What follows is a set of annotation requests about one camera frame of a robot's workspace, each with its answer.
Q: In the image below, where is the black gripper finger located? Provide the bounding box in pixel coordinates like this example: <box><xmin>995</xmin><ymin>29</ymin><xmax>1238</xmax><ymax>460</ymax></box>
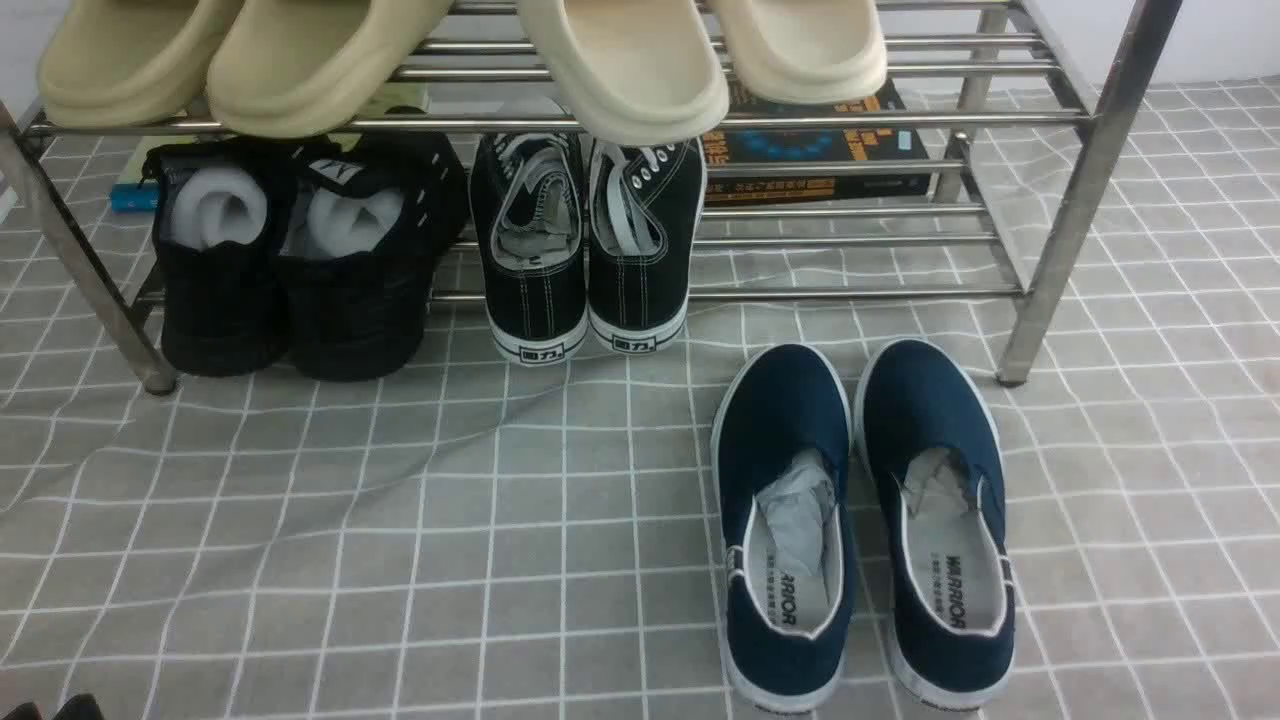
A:
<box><xmin>0</xmin><ymin>693</ymin><xmax>106</xmax><ymax>720</ymax></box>

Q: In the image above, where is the black knit sneaker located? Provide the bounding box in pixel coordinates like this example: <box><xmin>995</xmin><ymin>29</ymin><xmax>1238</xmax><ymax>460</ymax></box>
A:
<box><xmin>271</xmin><ymin>131</ymin><xmax>470</xmax><ymax>382</ymax></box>
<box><xmin>142</xmin><ymin>137</ymin><xmax>300</xmax><ymax>377</ymax></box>

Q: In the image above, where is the stainless steel shoe rack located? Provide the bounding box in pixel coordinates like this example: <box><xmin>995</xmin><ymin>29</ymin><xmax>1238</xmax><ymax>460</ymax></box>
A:
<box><xmin>3</xmin><ymin>1</ymin><xmax>1181</xmax><ymax>397</ymax></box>

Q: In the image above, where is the grey checked floor cloth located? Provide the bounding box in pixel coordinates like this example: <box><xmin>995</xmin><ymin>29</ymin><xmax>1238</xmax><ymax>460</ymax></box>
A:
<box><xmin>1</xmin><ymin>78</ymin><xmax>1279</xmax><ymax>719</ymax></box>

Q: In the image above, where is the green and blue book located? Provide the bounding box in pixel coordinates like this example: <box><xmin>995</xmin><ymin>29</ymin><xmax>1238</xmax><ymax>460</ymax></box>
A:
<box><xmin>109</xmin><ymin>82</ymin><xmax>433</xmax><ymax>214</ymax></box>

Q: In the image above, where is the beige slipper far left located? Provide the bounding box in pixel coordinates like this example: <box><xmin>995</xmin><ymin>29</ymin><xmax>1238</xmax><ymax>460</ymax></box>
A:
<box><xmin>37</xmin><ymin>1</ymin><xmax>244</xmax><ymax>129</ymax></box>

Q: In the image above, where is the beige slipper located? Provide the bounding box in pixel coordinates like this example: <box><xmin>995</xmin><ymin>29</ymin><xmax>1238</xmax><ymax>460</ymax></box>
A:
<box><xmin>37</xmin><ymin>1</ymin><xmax>244</xmax><ymax>129</ymax></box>
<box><xmin>206</xmin><ymin>1</ymin><xmax>452</xmax><ymax>138</ymax></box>

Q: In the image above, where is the black canvas sneaker left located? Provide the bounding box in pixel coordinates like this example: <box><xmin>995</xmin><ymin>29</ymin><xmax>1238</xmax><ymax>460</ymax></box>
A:
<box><xmin>468</xmin><ymin>133</ymin><xmax>588</xmax><ymax>366</ymax></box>

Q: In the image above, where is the black canvas sneaker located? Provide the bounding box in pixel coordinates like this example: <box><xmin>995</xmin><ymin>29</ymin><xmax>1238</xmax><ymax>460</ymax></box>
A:
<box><xmin>468</xmin><ymin>133</ymin><xmax>588</xmax><ymax>366</ymax></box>
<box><xmin>586</xmin><ymin>138</ymin><xmax>708</xmax><ymax>355</ymax></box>

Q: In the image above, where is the navy slip-on shoe left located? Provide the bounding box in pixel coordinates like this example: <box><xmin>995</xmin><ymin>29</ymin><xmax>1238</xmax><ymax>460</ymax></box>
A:
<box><xmin>710</xmin><ymin>343</ymin><xmax>858</xmax><ymax>716</ymax></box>

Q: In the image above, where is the navy slip-on shoe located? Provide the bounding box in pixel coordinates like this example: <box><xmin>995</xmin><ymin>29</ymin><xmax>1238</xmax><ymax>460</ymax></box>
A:
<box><xmin>852</xmin><ymin>338</ymin><xmax>1016</xmax><ymax>712</ymax></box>
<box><xmin>710</xmin><ymin>343</ymin><xmax>858</xmax><ymax>716</ymax></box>

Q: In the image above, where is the black canvas sneaker right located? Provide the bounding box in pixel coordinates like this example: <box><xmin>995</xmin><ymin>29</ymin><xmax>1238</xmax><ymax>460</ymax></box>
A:
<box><xmin>586</xmin><ymin>138</ymin><xmax>708</xmax><ymax>355</ymax></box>

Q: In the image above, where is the cream slipper centre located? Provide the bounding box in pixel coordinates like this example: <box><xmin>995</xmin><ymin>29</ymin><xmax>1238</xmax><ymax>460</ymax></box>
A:
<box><xmin>516</xmin><ymin>1</ymin><xmax>730</xmax><ymax>146</ymax></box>

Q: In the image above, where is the cream slipper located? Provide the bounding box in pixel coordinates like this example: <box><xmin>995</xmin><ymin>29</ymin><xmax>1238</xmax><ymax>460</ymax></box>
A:
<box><xmin>516</xmin><ymin>1</ymin><xmax>730</xmax><ymax>146</ymax></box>
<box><xmin>709</xmin><ymin>1</ymin><xmax>888</xmax><ymax>105</ymax></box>

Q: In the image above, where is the navy slip-on shoe right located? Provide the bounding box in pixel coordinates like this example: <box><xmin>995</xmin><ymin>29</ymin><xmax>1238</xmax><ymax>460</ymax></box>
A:
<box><xmin>852</xmin><ymin>338</ymin><xmax>1016</xmax><ymax>712</ymax></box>

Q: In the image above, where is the black book with blue print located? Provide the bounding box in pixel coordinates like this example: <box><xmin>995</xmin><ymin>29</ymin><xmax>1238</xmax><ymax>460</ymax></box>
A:
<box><xmin>703</xmin><ymin>127</ymin><xmax>934</xmax><ymax>208</ymax></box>

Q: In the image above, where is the cream slipper right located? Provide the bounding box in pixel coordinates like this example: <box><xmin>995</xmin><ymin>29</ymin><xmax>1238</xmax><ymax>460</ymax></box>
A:
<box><xmin>709</xmin><ymin>1</ymin><xmax>888</xmax><ymax>105</ymax></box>

